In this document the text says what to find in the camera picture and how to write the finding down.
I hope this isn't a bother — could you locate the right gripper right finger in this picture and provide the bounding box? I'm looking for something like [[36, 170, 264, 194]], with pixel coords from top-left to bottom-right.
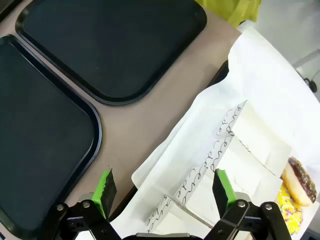
[[203, 168, 293, 240]]

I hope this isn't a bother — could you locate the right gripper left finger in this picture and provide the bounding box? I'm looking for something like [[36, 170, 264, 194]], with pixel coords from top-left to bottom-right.
[[53, 168, 121, 240]]

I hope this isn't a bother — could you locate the yellow sprinkled donut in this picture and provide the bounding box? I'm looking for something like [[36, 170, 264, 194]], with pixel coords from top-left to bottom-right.
[[274, 183, 305, 236]]

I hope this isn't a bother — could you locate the chocolate sprinkled donut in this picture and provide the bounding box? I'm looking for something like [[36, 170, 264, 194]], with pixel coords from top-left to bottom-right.
[[281, 156, 318, 207]]

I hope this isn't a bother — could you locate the white script-print paper donut box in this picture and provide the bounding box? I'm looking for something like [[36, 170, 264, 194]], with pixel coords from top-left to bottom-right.
[[144, 194, 216, 237], [174, 166, 253, 226]]

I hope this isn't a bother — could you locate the black plastic serving tray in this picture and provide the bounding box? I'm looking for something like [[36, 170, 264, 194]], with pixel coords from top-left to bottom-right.
[[0, 34, 103, 235], [14, 0, 208, 106]]

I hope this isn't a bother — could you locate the white paper tray liner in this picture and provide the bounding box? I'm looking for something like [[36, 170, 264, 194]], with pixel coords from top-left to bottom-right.
[[109, 19, 320, 240]]

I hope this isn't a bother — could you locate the yellow-green cloth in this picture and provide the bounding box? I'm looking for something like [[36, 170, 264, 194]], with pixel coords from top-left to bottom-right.
[[194, 0, 262, 28]]

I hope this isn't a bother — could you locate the black floor cable plug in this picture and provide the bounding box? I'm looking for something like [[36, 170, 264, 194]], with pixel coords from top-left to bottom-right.
[[303, 77, 318, 92]]

